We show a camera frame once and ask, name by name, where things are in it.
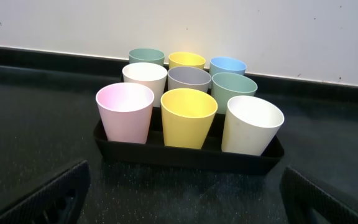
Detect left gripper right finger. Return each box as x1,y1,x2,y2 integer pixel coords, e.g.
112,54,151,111
279,166,358,224

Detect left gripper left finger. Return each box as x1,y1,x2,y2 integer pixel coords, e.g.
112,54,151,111
0,159,91,224

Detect white cup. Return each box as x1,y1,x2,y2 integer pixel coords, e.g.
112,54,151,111
221,95,285,157
122,62,168,108

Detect pink cup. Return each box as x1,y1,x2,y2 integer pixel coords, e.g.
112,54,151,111
95,82,155,145

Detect yellow cup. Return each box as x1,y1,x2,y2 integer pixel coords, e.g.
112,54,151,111
168,51,206,70
160,88,219,151

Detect black tray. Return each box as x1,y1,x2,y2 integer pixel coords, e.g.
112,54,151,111
93,106,285,176

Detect green cup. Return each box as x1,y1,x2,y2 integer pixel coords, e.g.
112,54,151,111
210,72,259,115
128,47,165,67

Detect blue cup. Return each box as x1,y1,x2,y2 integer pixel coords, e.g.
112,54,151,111
209,56,247,77

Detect grey cup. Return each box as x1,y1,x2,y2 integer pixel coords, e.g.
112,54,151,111
167,66,213,94

